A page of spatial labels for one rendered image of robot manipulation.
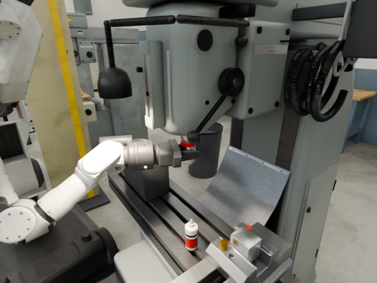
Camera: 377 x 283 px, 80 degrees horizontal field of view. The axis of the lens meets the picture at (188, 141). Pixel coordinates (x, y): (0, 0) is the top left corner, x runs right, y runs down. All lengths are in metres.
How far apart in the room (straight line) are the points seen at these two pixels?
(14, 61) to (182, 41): 0.43
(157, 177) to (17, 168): 0.56
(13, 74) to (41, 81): 1.52
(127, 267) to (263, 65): 0.78
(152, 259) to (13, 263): 0.79
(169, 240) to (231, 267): 0.27
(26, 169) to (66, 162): 1.33
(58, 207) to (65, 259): 0.72
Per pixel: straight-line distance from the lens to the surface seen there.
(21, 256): 1.52
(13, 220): 0.65
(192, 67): 0.53
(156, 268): 0.90
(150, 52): 0.56
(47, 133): 2.34
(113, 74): 0.51
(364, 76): 4.77
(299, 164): 0.94
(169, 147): 0.68
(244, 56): 0.63
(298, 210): 1.06
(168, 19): 0.43
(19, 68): 0.75
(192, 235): 0.74
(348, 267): 2.29
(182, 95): 0.54
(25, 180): 1.17
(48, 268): 1.36
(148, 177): 0.93
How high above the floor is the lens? 1.54
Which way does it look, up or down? 23 degrees down
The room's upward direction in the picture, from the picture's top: straight up
